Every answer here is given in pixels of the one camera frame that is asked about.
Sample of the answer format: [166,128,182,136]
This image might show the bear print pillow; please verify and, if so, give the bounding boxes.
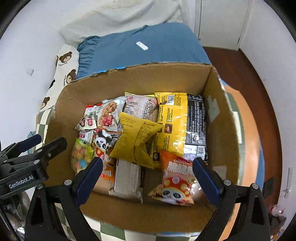
[40,45,79,112]

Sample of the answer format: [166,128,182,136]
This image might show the white door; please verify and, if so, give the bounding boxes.
[195,0,252,50]

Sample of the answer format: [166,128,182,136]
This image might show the wall power socket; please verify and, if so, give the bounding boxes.
[284,167,293,198]

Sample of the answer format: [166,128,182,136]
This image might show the orange panda snack bag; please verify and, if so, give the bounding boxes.
[149,150,201,206]

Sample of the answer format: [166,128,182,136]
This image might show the green white checkered blanket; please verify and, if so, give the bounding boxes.
[34,91,246,241]

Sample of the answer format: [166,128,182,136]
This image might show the white oat cookie packet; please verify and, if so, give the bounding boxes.
[94,96,125,132]

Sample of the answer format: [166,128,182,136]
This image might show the yellow black noodle packet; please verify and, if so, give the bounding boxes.
[151,92,207,165]

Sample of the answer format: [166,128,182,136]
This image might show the white quilt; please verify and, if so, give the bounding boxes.
[59,1,190,47]

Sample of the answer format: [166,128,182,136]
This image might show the yellow snack bag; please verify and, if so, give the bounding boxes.
[110,113,164,169]

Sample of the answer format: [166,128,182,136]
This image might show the grey white wafer packet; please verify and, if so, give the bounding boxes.
[108,159,142,203]

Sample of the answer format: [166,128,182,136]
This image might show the red white snack packet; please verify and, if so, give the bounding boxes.
[75,103,102,145]

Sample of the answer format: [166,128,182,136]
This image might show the blue bed sheet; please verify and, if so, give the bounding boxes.
[76,23,211,79]

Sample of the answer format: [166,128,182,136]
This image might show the brown cardboard box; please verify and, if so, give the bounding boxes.
[46,63,240,233]

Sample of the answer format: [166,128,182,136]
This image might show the colourful candy bag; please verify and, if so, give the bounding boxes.
[71,138,94,175]

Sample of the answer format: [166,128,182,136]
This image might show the white remote control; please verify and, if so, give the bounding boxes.
[136,41,149,51]

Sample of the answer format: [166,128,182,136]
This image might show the pink white snack packet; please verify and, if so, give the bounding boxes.
[123,92,159,122]

